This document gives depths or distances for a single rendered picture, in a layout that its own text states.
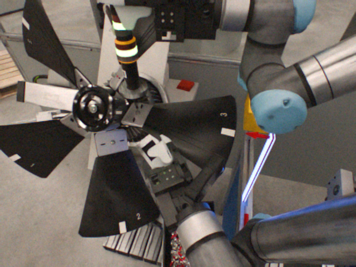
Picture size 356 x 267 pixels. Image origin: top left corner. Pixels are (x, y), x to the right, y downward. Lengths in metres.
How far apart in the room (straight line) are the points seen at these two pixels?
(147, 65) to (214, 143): 0.43
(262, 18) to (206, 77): 0.91
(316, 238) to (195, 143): 0.30
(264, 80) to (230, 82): 0.93
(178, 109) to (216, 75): 0.73
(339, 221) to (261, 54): 0.29
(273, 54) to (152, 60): 0.48
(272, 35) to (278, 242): 0.34
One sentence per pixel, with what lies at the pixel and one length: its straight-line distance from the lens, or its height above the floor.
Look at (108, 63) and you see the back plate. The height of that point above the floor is 1.16.
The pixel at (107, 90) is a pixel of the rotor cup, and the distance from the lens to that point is 0.57.
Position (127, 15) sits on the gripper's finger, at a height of 1.44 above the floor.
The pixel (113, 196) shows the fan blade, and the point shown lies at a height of 1.02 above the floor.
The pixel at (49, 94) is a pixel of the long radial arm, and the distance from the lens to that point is 0.88.
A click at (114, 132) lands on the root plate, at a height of 1.13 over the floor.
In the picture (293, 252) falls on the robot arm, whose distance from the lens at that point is 0.39.
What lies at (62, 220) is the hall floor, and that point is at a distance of 1.89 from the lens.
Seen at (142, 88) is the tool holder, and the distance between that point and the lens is 0.53.
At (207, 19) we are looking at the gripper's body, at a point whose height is 1.43.
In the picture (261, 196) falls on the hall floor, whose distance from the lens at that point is 1.88.
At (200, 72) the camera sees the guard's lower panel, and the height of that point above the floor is 0.91.
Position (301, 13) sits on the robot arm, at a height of 1.45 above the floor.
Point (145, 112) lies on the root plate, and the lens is 0.60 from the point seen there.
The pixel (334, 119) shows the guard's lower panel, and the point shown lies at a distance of 1.54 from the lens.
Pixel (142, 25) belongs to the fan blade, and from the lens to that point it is 0.64.
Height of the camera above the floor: 1.57
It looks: 46 degrees down
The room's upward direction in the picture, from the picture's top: straight up
